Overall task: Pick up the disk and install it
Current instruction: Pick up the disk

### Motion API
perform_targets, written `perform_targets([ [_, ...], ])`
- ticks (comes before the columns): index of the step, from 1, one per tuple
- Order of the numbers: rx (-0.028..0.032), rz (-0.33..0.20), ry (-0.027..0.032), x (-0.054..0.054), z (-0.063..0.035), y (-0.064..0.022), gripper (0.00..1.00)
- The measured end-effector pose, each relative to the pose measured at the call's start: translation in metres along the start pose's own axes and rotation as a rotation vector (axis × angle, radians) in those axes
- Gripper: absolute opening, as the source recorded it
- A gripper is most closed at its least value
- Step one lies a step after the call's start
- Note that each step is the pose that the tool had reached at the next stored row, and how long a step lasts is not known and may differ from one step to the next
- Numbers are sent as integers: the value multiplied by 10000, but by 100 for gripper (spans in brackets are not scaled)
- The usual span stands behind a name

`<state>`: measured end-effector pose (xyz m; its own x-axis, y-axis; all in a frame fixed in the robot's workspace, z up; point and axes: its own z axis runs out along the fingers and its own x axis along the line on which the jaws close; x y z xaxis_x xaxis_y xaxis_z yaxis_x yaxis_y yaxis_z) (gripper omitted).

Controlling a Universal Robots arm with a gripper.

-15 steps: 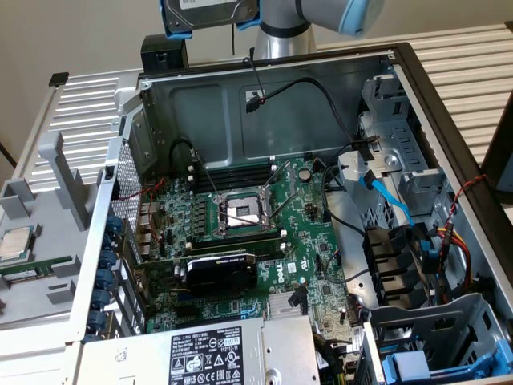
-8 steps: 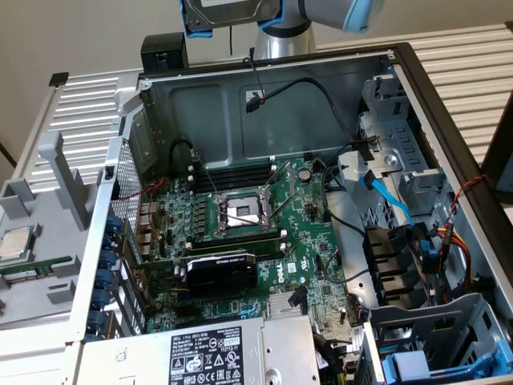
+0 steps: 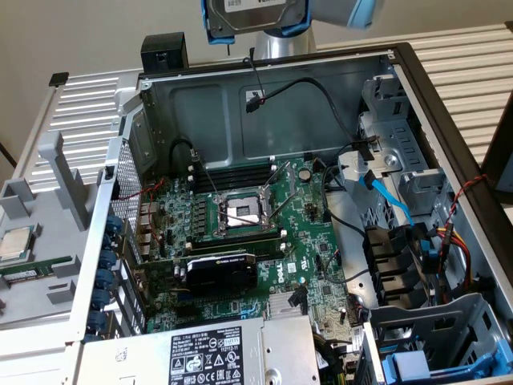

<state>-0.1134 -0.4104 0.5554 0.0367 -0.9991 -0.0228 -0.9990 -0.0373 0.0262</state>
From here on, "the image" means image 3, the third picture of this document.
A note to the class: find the empty blue disk carrier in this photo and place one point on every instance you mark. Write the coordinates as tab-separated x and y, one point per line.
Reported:
413	363

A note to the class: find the green RAM stick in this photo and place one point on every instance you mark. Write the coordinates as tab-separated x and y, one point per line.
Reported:
236	243
44	266

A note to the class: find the round coin battery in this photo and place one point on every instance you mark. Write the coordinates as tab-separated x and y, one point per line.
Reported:
305	174

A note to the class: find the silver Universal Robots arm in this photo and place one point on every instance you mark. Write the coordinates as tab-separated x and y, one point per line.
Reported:
280	48

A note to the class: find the open grey PC case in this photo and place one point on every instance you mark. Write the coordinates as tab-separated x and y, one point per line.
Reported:
200	120

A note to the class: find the silver CPU socket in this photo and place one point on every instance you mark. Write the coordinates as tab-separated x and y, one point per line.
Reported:
236	206

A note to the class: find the black box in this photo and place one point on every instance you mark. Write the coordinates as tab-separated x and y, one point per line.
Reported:
164	48

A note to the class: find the black Nvidia graphics card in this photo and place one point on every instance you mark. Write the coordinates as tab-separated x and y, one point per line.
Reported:
220	276

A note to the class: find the metal socket cover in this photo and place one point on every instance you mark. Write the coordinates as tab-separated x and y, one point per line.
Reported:
292	176

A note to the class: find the black plastic shroud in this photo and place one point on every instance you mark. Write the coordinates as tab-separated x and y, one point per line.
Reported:
384	256

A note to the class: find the grey power supply unit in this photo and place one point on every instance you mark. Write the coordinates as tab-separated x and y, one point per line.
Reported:
160	357

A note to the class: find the black table end cap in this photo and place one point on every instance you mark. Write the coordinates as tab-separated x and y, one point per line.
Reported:
59	78

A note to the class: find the blue expansion slot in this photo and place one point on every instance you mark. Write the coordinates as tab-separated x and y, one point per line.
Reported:
184	297

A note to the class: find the silver finned heat sink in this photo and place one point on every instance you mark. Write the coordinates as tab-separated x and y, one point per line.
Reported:
278	306

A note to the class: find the thin metal locking lever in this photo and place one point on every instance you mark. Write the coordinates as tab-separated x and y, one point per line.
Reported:
206	174
240	218

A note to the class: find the blue card retention clip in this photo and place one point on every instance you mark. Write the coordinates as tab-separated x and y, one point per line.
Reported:
108	260
97	321
106	279
114	223
110	241
102	300

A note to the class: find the black RAM slot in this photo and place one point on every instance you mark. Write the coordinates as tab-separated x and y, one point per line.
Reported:
236	175
236	186
236	181
240	237
236	171
272	252
240	233

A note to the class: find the grey parts rack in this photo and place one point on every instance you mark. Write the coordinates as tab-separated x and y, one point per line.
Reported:
48	244

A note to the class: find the green Dell motherboard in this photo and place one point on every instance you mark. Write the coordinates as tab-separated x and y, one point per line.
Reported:
308	252

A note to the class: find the metal optical drive cage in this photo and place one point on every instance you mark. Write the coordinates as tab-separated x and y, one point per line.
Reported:
401	136

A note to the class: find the hard disk with blue carrier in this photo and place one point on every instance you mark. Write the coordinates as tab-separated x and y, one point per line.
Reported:
256	20

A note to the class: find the silver CPU chip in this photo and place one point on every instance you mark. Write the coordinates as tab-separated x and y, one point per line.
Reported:
14	244

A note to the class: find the blue drive caddies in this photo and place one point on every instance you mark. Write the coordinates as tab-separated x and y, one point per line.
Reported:
441	321

